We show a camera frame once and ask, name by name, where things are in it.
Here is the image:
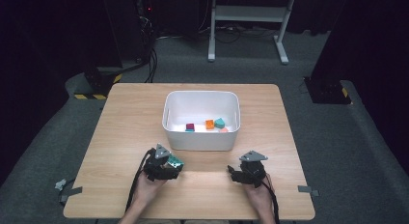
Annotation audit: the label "grey tape strip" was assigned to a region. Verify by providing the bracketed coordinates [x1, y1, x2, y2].
[297, 184, 320, 197]
[59, 185, 84, 204]

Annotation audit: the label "black curtain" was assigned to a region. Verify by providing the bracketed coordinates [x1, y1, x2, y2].
[0, 0, 123, 186]
[310, 0, 409, 179]

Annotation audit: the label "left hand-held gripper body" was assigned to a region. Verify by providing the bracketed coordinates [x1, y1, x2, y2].
[143, 143, 172, 182]

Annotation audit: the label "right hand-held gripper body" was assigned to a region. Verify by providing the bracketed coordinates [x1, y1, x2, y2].
[235, 150, 269, 189]

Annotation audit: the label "white metal stand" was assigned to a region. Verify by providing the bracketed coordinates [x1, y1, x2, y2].
[206, 0, 298, 66]

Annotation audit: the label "teal studded plate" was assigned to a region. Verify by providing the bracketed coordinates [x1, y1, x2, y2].
[167, 154, 185, 170]

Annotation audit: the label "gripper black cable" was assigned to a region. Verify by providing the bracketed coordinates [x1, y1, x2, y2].
[124, 148, 155, 212]
[259, 174, 281, 224]

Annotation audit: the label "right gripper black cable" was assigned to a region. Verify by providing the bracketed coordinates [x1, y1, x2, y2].
[259, 174, 281, 224]

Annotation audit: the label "black floor cables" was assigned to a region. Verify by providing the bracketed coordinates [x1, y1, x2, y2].
[157, 22, 281, 44]

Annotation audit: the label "person's right hand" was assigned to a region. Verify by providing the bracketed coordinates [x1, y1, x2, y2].
[241, 174, 274, 212]

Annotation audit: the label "white plastic bin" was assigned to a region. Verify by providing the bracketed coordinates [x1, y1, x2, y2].
[161, 90, 242, 152]

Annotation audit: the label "black cable bundle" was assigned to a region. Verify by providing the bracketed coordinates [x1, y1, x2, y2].
[136, 0, 159, 84]

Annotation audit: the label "black stand base striped tape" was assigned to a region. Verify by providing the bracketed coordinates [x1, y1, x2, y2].
[73, 67, 123, 101]

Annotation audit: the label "person's left hand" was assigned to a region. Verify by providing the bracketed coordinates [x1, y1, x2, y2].
[133, 175, 169, 209]

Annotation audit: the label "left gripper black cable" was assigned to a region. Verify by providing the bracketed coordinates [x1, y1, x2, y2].
[124, 148, 155, 212]

